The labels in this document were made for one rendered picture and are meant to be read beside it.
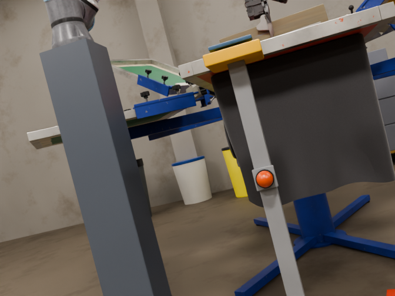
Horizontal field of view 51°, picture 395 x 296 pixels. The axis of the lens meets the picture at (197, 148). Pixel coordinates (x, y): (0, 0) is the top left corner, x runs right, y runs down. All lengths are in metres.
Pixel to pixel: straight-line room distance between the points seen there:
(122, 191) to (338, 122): 0.73
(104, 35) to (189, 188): 2.60
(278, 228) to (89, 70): 0.84
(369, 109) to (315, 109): 0.15
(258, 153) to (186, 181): 4.42
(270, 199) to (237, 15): 5.15
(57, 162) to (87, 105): 5.22
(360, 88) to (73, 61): 0.92
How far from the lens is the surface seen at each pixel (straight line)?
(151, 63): 3.66
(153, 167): 6.10
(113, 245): 1.50
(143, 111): 1.98
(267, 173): 0.94
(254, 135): 0.97
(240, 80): 0.98
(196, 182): 5.36
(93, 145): 1.46
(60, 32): 1.57
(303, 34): 1.18
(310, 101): 1.25
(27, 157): 6.91
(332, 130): 1.27
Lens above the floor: 0.77
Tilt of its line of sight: 1 degrees down
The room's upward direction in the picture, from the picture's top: 15 degrees counter-clockwise
